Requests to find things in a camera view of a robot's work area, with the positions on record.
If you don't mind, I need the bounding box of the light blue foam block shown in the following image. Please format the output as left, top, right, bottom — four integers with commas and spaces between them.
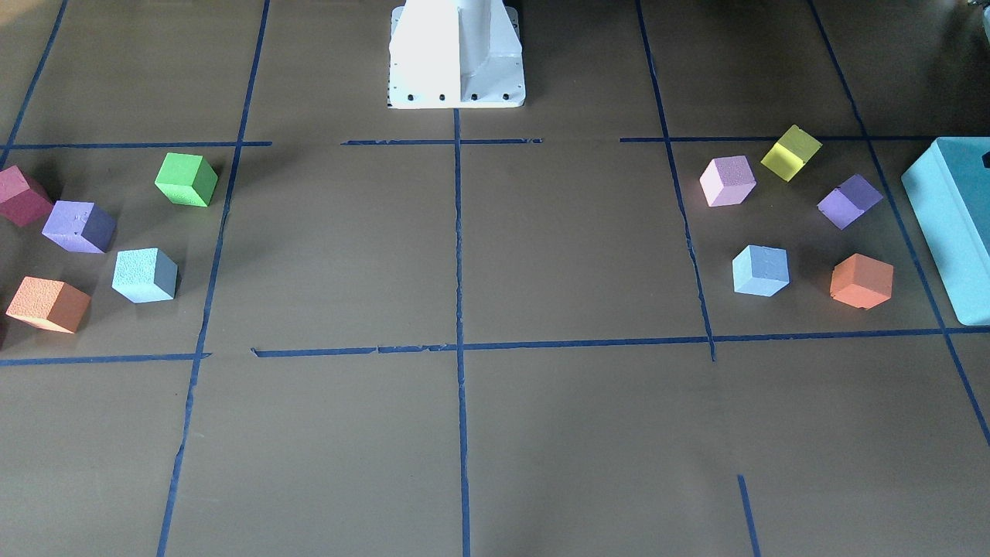
111, 248, 178, 303

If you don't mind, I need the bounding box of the pink foam block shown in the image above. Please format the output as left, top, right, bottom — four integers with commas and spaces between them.
699, 155, 757, 207

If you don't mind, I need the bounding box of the green foam block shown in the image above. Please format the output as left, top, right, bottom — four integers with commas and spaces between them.
153, 152, 218, 207

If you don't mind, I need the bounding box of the yellow foam block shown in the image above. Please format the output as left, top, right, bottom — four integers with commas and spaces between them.
761, 125, 823, 181

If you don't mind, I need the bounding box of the orange foam block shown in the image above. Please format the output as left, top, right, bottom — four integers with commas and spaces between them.
828, 254, 895, 309
5, 276, 91, 334

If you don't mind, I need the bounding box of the purple foam block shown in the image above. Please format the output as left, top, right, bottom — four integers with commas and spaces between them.
42, 200, 116, 254
817, 174, 883, 230

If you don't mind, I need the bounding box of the teal plastic bin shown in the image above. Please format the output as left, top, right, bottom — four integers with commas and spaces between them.
902, 137, 989, 326

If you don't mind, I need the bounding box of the dark red foam block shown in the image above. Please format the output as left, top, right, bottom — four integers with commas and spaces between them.
1, 166, 54, 227

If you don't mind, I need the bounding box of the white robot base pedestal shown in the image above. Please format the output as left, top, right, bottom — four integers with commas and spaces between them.
387, 1, 527, 110

